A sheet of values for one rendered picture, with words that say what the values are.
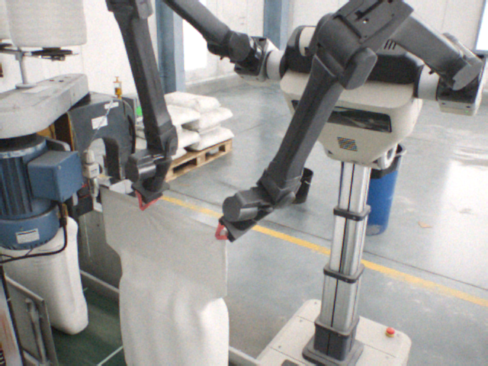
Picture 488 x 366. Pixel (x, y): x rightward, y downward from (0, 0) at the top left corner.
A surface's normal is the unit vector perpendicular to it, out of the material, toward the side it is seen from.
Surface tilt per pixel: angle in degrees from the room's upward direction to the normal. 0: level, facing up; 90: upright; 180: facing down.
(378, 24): 55
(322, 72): 96
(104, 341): 0
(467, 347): 0
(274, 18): 90
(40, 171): 90
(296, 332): 0
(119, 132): 90
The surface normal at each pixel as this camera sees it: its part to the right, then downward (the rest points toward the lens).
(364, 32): -0.39, -0.24
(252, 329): 0.02, -0.91
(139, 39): 0.75, 0.40
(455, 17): -0.56, 0.32
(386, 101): -0.34, -0.49
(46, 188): -0.17, 0.39
